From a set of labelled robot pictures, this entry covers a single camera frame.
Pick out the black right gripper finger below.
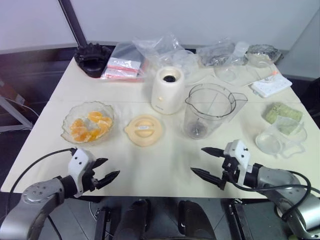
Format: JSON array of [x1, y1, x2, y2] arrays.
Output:
[[200, 147, 226, 158], [190, 167, 224, 186]]

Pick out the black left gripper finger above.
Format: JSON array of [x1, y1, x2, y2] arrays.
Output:
[[92, 157, 109, 170], [95, 170, 121, 190]]

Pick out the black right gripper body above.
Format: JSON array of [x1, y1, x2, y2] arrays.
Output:
[[219, 156, 242, 191]]

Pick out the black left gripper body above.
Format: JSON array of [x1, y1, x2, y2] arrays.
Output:
[[81, 159, 101, 193]]

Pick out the clear blender jar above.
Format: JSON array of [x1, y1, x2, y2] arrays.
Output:
[[184, 82, 249, 140]]

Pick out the peeled orange segment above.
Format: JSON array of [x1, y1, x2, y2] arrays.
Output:
[[97, 116, 113, 131], [88, 128, 103, 141], [69, 118, 88, 131], [71, 127, 92, 143], [87, 111, 104, 122]]

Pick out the cream blender lid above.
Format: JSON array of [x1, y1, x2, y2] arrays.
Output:
[[124, 114, 166, 147]]

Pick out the cream blender base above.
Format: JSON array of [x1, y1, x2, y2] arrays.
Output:
[[150, 66, 187, 116]]

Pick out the scalloped clear glass bowl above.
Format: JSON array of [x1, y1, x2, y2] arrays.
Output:
[[60, 100, 118, 146]]

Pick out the dark rounded shape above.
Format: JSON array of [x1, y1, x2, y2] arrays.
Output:
[[176, 199, 217, 240], [115, 198, 152, 240]]

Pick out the clear plastic cup lid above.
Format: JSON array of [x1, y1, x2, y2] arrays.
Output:
[[255, 116, 308, 159]]

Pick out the green sponge block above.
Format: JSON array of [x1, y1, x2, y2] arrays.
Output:
[[261, 102, 304, 127]]

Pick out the white power strip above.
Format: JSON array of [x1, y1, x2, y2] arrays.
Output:
[[249, 74, 293, 99]]

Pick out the stack of zip bags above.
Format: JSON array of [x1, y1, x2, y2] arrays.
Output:
[[100, 41, 149, 83]]

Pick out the clear bag with dark contents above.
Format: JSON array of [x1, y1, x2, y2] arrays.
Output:
[[196, 39, 247, 68]]

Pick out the black clamp stand base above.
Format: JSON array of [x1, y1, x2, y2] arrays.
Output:
[[74, 42, 111, 79]]

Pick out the small clear plastic container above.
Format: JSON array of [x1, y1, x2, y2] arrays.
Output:
[[234, 41, 250, 61]]

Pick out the black chair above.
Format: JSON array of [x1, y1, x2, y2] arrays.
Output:
[[296, 76, 320, 120]]

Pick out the glass bowl with plastic wrap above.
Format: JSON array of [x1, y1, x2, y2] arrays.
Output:
[[245, 44, 285, 68]]

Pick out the crumpled clear plastic bag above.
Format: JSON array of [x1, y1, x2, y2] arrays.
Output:
[[131, 31, 199, 85]]

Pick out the black stand pole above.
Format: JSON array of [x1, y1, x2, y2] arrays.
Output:
[[59, 0, 88, 49]]

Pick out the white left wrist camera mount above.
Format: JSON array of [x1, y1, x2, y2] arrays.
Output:
[[66, 147, 97, 198]]

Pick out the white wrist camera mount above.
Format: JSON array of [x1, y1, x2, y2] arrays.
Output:
[[66, 147, 97, 198], [223, 139, 252, 187]]

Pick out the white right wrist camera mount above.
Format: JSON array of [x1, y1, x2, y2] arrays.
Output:
[[223, 139, 252, 187]]

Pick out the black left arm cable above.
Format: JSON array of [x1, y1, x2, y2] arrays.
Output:
[[9, 147, 77, 193]]

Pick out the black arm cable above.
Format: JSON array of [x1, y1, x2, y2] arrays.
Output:
[[237, 171, 320, 222], [9, 147, 77, 193]]

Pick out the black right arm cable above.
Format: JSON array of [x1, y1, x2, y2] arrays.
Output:
[[237, 171, 320, 222]]

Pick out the grey metal frame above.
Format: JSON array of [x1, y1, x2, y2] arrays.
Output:
[[0, 93, 35, 134]]

